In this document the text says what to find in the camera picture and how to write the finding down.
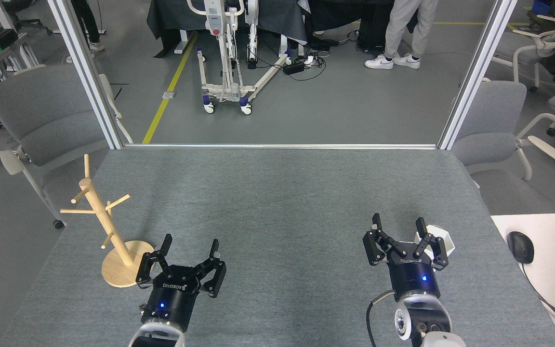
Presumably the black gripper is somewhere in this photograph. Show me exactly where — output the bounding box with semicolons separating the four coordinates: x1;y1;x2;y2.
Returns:
135;234;227;333
363;213;449;302

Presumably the white faceted cup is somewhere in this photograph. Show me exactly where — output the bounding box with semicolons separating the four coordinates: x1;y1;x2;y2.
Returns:
415;224;455;261

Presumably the wooden cup rack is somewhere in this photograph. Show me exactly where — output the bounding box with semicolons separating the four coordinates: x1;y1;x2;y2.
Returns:
60;154;157;288

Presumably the black computer mouse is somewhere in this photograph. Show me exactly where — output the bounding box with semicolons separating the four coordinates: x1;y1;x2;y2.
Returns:
507;231;535;264

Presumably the grey padded chair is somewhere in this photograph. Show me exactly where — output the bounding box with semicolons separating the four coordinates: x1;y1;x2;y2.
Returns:
0;64;133;229
451;79;555;188

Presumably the black box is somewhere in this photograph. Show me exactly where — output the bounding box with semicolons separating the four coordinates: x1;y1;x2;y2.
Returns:
357;2;395;53

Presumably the person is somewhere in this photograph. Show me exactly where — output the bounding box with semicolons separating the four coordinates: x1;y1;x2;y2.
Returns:
364;0;439;70
67;0;106;64

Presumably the white stand on wheels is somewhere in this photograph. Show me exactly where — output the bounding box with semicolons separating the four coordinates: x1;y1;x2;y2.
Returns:
186;0;293;115

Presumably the white mesh office chair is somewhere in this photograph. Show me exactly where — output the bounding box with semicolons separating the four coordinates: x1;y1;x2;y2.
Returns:
492;4;555;92

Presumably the dark table cloth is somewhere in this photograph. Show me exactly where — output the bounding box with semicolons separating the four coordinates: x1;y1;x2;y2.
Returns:
146;0;308;58

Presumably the equipment cart with green light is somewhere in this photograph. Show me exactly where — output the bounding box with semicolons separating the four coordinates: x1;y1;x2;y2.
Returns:
0;27;40;78

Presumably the black mouse cable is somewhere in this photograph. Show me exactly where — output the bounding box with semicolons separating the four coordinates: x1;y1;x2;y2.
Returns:
521;263;555;338

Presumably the silver table edge rail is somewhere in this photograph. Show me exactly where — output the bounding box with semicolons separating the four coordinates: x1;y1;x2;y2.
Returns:
123;143;438;150

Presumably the silver frame post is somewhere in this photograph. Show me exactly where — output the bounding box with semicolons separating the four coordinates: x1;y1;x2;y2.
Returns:
48;0;124;150
437;0;518;150

